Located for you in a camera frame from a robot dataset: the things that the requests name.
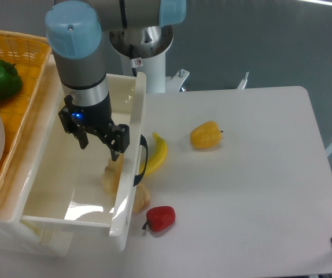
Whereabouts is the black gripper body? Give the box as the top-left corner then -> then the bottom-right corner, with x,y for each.
58,95 -> 130,153

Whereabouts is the glazed ring donut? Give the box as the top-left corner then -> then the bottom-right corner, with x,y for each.
102,155 -> 124,198

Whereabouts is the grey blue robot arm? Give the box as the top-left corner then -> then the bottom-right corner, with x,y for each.
45,1 -> 187,160

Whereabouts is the open white upper drawer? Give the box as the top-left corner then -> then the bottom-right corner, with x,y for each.
20,71 -> 147,253

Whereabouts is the white drawer cabinet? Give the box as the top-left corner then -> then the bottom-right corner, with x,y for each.
0,57 -> 73,257

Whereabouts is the yellow toy banana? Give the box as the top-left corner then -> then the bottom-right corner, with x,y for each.
139,132 -> 168,176

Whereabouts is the red toy bell pepper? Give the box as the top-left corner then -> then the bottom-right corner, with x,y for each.
142,206 -> 176,232

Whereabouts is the orange woven basket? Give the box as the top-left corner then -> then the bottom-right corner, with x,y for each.
0,30 -> 51,190

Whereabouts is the yellow toy bell pepper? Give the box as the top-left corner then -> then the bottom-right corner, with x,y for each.
190,120 -> 223,149

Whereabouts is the black drawer handle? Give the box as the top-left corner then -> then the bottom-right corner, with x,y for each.
133,135 -> 149,187

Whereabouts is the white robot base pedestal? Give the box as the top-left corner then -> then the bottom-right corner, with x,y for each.
109,25 -> 190,93

